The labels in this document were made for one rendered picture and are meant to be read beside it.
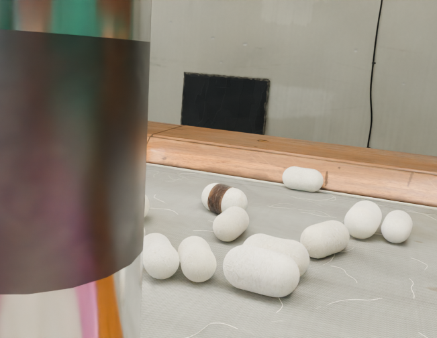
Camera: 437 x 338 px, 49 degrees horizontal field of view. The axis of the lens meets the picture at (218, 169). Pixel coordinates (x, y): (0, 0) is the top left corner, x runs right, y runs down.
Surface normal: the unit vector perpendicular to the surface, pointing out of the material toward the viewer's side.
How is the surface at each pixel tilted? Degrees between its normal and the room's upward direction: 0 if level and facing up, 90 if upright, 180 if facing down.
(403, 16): 90
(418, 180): 45
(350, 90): 90
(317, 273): 0
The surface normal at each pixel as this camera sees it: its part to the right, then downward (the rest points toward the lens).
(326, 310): 0.07, -0.97
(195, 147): -0.18, -0.54
